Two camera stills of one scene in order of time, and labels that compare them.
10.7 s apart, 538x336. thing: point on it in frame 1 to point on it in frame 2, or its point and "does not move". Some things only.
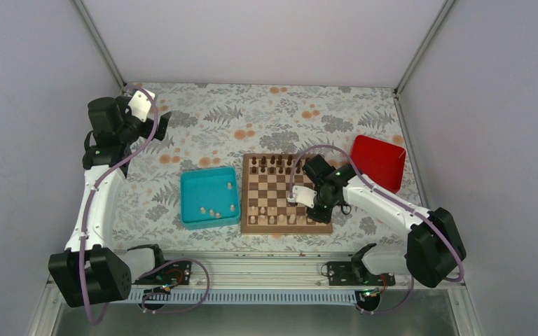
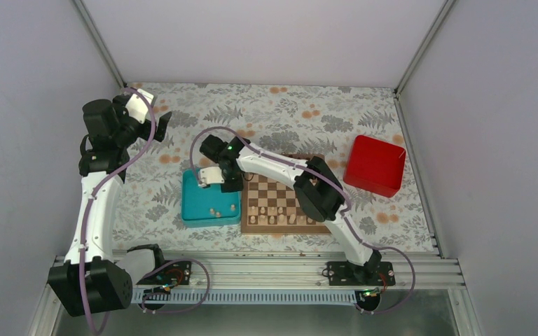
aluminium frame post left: (99, 41) does not move
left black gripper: (162, 127) does not move
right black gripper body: (326, 214) to (237, 183)
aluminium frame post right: (421, 50) does not move
